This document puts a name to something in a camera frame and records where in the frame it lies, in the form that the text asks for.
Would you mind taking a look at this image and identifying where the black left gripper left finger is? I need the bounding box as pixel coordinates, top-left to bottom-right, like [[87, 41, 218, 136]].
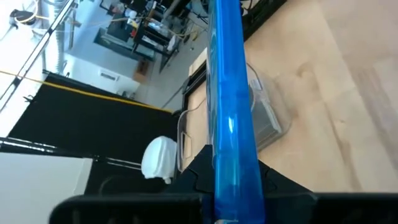
[[164, 144, 215, 195]]

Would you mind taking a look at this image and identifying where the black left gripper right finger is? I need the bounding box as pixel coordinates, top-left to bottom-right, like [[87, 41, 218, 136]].
[[257, 160, 312, 195]]

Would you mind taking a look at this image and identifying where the clear jewel case black tray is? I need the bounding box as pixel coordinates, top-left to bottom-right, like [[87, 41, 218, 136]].
[[250, 90, 284, 152]]

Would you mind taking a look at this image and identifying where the blue plastic case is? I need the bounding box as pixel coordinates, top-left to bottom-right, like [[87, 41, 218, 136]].
[[206, 0, 266, 224]]

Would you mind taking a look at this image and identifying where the white trash bin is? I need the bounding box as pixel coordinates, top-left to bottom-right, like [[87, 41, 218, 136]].
[[141, 136, 178, 185]]

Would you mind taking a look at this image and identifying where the clear plastic bin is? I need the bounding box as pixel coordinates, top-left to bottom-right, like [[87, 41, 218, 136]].
[[176, 62, 293, 172]]

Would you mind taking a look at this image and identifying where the brown cardboard box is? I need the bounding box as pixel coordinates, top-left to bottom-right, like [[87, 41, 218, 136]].
[[132, 58, 150, 83]]

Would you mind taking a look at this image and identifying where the black curtain partition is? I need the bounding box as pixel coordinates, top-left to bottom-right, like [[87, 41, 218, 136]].
[[7, 72, 187, 195]]

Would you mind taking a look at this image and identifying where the white cabinet with vent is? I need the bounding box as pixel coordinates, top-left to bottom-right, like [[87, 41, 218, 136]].
[[63, 53, 141, 96]]

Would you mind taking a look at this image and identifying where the dark grey desk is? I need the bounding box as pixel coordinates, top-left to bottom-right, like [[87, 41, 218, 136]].
[[93, 0, 200, 74]]

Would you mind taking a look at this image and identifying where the yellow hanging cable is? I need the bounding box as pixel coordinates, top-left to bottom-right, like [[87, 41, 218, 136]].
[[0, 70, 174, 114]]

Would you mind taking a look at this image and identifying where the grey curtain support post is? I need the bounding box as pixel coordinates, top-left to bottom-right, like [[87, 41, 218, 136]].
[[0, 136, 144, 171]]

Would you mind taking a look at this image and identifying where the silver overhead rail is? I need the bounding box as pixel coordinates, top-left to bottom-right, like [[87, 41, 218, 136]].
[[0, 0, 77, 105]]

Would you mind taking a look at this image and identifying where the black ceiling cable reel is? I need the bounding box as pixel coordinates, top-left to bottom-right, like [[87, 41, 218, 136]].
[[8, 8, 35, 26]]

